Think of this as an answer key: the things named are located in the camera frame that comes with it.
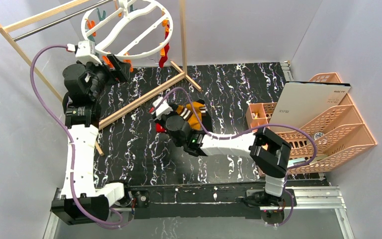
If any round metal can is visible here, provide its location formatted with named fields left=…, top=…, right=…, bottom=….
left=313, top=132, right=325, bottom=140

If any white round clip hanger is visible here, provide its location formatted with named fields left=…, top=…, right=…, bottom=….
left=80, top=0, right=174, bottom=60

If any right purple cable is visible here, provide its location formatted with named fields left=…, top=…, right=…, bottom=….
left=158, top=87, right=318, bottom=227

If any mustard yellow sock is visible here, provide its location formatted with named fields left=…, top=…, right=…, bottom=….
left=175, top=100, right=207, bottom=130

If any metal rack rod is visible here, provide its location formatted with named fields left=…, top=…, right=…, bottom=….
left=13, top=0, right=111, bottom=42

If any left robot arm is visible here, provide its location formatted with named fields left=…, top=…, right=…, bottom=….
left=51, top=54, right=134, bottom=225

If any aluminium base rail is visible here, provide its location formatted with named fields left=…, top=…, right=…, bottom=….
left=44, top=179, right=355, bottom=239

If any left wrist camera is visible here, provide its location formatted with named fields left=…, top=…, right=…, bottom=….
left=67, top=40, right=102, bottom=66

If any orange clothes clip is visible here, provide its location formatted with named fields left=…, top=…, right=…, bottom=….
left=123, top=59, right=134, bottom=73

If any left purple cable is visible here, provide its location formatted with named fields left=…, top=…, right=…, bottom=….
left=29, top=45, right=136, bottom=230

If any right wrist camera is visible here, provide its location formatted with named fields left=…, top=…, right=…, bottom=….
left=151, top=97, right=174, bottom=120

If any wooden clothes rack frame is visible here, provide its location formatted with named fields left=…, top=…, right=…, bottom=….
left=0, top=0, right=202, bottom=157

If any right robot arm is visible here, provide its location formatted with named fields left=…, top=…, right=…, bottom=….
left=153, top=113, right=291, bottom=209

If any white flat box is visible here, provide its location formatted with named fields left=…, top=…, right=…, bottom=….
left=269, top=81, right=351, bottom=128

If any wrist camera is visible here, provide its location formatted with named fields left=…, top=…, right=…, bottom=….
left=151, top=97, right=174, bottom=120
left=67, top=40, right=102, bottom=66

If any purple cable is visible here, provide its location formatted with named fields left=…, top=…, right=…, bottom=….
left=158, top=87, right=318, bottom=227
left=29, top=45, right=136, bottom=230

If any pink plastic file organizer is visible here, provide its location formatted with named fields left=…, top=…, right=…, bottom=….
left=245, top=72, right=377, bottom=174

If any red sock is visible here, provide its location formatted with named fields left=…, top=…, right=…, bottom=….
left=156, top=123, right=167, bottom=133
left=159, top=43, right=170, bottom=68

